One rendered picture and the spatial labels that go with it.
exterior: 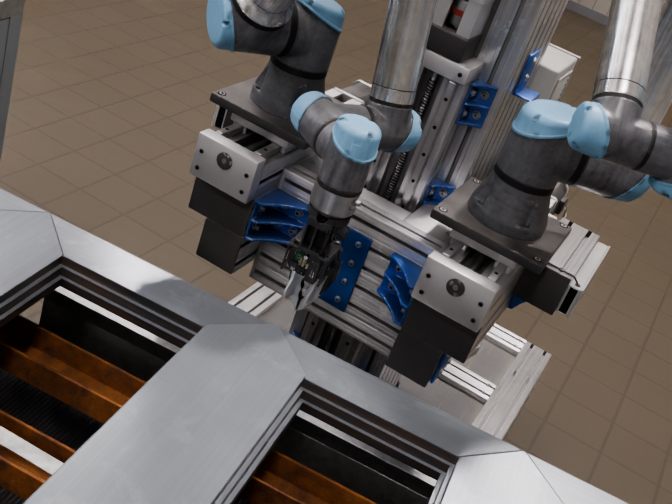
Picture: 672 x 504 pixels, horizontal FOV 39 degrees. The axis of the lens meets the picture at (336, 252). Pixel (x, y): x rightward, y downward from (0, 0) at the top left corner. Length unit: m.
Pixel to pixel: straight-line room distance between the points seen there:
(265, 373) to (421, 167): 0.61
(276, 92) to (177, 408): 0.73
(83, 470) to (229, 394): 0.27
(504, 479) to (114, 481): 0.58
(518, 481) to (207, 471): 0.48
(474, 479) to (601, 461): 1.77
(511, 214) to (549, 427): 1.57
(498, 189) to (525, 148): 0.09
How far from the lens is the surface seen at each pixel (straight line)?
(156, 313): 1.54
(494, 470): 1.47
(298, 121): 1.53
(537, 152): 1.68
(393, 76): 1.56
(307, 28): 1.80
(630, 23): 1.50
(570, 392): 3.41
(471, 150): 1.92
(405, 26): 1.55
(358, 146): 1.42
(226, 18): 1.72
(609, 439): 3.30
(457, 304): 1.66
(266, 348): 1.50
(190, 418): 1.34
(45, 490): 1.21
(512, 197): 1.71
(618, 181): 1.73
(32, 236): 1.63
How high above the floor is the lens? 1.75
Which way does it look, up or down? 29 degrees down
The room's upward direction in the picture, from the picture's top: 20 degrees clockwise
